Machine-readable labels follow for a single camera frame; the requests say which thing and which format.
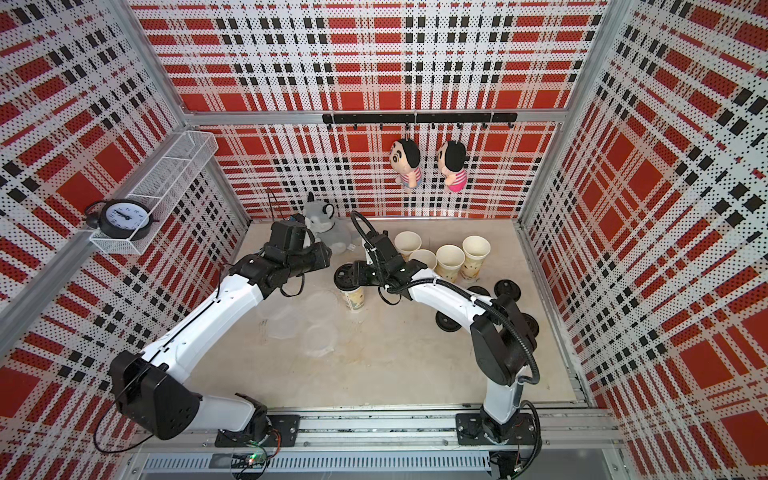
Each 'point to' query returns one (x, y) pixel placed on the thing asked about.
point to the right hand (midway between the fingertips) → (360, 274)
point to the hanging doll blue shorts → (405, 156)
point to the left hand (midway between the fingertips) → (330, 252)
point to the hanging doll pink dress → (451, 156)
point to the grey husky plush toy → (340, 234)
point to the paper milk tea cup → (354, 299)
